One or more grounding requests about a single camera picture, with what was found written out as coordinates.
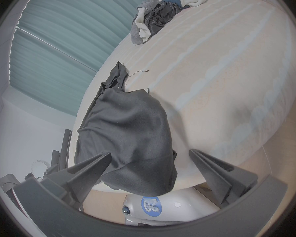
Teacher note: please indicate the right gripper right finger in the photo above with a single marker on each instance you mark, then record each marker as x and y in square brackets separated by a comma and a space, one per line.
[217, 176]

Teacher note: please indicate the blue-green curtain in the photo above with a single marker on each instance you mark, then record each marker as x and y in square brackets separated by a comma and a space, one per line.
[83, 23]
[46, 75]

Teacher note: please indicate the thin dark thread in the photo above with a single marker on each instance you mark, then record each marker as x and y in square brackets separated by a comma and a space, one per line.
[138, 72]

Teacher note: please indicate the black chest of drawers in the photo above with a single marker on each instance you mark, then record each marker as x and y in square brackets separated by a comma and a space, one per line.
[65, 144]

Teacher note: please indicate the bed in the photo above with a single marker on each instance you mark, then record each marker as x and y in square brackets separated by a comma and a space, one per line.
[212, 83]

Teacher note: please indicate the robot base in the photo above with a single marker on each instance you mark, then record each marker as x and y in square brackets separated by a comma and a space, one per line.
[177, 206]

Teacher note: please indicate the black T-shirt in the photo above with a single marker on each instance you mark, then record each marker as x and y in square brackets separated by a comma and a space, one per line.
[128, 137]

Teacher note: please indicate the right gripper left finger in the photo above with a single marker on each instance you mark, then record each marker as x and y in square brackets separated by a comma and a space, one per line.
[86, 176]

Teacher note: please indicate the pile of clothes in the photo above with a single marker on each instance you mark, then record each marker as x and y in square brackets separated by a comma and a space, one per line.
[153, 16]

